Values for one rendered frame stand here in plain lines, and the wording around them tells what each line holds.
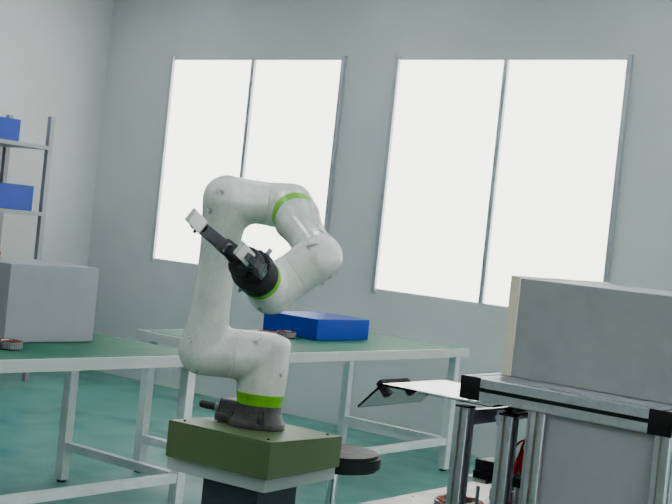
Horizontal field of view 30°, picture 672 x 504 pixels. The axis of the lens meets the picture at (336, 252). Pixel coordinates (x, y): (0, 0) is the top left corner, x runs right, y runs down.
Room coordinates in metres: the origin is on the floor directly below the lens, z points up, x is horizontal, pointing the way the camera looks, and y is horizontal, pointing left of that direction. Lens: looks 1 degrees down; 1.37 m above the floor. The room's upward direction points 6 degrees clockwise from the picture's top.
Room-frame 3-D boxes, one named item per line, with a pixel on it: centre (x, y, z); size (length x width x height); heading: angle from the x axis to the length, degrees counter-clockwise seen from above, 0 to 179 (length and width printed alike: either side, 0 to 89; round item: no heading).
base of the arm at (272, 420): (3.29, 0.21, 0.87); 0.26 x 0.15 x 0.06; 55
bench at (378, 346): (6.96, 0.07, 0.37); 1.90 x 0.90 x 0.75; 143
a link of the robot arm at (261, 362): (3.26, 0.17, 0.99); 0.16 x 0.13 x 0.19; 103
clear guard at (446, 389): (2.61, -0.28, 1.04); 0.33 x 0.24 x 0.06; 53
